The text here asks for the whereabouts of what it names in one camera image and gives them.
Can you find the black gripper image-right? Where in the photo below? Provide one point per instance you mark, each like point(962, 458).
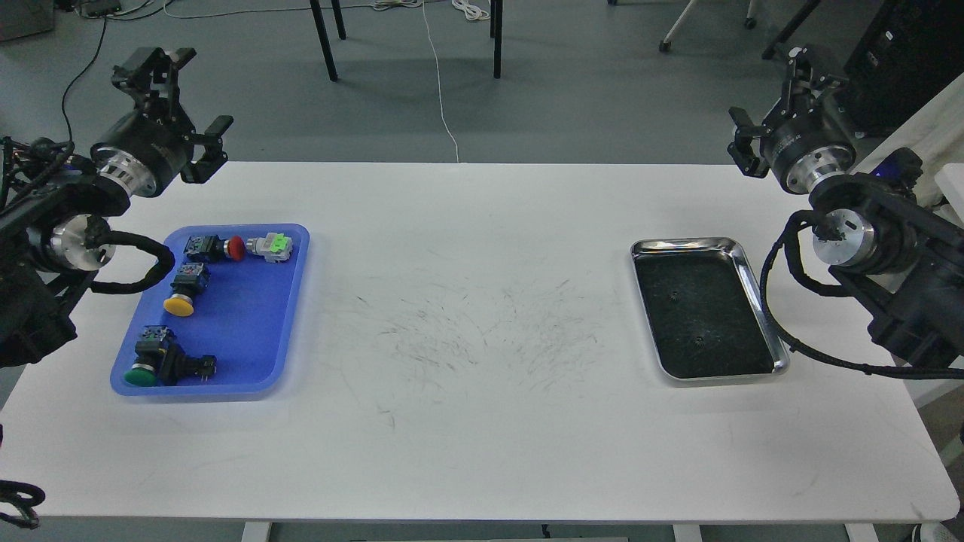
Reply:
point(799, 144)

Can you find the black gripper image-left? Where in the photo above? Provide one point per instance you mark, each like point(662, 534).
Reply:
point(147, 148)

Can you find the blue plastic tray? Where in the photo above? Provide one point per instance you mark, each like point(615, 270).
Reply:
point(244, 318)

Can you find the silver metal tray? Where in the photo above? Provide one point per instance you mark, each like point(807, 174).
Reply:
point(719, 297)

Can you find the black equipment case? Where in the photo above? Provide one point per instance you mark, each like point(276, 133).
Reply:
point(909, 53)

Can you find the beige cloth cover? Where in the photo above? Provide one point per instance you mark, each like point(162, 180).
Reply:
point(935, 133)

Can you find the black chair legs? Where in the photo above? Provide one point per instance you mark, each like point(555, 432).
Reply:
point(494, 15)

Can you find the red push button switch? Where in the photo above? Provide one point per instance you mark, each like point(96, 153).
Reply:
point(209, 249)

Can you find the yellow push button switch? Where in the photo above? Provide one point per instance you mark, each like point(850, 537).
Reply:
point(191, 279)

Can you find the white green switch block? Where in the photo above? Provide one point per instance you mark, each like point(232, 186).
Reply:
point(273, 247)

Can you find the green push button switch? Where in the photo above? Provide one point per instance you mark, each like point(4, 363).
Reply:
point(162, 360)

